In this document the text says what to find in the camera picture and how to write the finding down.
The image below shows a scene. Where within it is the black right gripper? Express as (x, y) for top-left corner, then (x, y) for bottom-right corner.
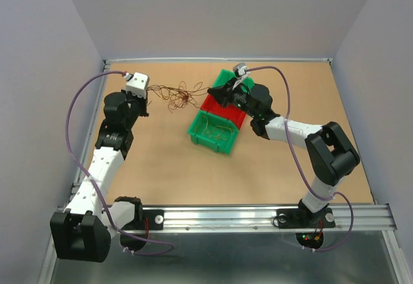
(208, 76), (258, 119)

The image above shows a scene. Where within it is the yellow wire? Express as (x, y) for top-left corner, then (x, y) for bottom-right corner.
(196, 117), (235, 143)

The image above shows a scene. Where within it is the red brown wire bundle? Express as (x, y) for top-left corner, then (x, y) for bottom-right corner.
(146, 81), (216, 114)

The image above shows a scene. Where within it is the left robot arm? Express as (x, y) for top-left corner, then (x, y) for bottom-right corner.
(50, 90), (148, 263)

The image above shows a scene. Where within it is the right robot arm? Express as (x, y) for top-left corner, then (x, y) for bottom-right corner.
(208, 77), (360, 226)

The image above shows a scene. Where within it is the red plastic bin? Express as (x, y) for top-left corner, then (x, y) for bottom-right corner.
(200, 94), (246, 129)

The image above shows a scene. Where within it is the far green plastic bin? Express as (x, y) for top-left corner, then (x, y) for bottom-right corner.
(215, 68), (256, 96)

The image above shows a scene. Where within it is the green plastic bin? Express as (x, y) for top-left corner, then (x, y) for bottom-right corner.
(215, 68), (256, 96)
(188, 110), (239, 155)

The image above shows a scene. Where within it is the near green plastic bin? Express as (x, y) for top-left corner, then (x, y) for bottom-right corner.
(188, 110), (239, 155)

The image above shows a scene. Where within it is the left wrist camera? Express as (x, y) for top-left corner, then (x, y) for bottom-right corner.
(125, 72), (150, 99)

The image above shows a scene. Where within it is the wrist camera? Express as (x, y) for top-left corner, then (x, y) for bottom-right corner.
(232, 63), (250, 90)
(125, 72), (150, 99)

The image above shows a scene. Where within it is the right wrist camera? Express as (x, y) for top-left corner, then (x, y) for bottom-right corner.
(232, 63), (250, 90)

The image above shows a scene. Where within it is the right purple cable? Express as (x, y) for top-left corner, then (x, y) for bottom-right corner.
(247, 66), (355, 253)

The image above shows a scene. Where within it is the purple cable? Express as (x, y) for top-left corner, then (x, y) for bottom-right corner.
(65, 70), (175, 256)
(247, 66), (355, 253)

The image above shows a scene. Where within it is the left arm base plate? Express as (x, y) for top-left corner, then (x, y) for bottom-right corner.
(122, 209), (165, 231)

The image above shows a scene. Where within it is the aluminium mounting rail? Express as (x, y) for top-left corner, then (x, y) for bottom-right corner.
(56, 203), (397, 233)

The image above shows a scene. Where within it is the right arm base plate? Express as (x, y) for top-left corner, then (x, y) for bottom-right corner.
(273, 208), (336, 229)

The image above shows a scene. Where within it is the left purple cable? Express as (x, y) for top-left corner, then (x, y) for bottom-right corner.
(65, 70), (175, 256)

